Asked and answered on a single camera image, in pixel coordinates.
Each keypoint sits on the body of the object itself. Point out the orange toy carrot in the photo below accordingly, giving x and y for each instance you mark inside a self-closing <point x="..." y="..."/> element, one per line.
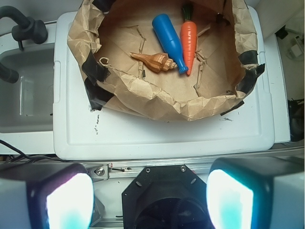
<point x="188" y="35"/>

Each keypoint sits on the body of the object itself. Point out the crumpled brown paper bag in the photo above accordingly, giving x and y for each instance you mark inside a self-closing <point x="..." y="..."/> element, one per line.
<point x="225" y="67"/>

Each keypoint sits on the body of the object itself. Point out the aluminium rail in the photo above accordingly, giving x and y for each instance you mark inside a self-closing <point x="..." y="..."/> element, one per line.
<point x="199" y="165"/>

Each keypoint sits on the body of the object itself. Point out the brown wooden seashell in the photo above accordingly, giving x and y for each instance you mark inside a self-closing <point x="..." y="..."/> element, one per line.
<point x="156" y="62"/>

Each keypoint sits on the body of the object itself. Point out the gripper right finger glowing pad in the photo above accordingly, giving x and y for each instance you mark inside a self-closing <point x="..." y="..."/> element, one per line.
<point x="257" y="193"/>

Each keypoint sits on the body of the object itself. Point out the black faucet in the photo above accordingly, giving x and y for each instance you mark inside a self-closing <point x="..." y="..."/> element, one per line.
<point x="27" y="28"/>

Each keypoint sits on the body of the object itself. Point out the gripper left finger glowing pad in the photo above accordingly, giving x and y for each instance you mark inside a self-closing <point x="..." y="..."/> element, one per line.
<point x="45" y="196"/>

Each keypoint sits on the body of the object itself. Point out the blue toy bottle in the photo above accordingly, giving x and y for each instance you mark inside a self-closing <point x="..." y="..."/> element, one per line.
<point x="169" y="40"/>

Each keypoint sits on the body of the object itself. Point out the white sink basin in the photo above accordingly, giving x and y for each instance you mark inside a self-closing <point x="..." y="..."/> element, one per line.
<point x="27" y="105"/>

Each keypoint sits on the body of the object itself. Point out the black octagonal mount plate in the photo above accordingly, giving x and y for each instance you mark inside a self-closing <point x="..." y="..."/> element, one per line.
<point x="166" y="197"/>

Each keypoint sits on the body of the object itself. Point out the white plastic bin lid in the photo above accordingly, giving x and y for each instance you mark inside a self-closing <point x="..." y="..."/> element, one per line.
<point x="79" y="133"/>

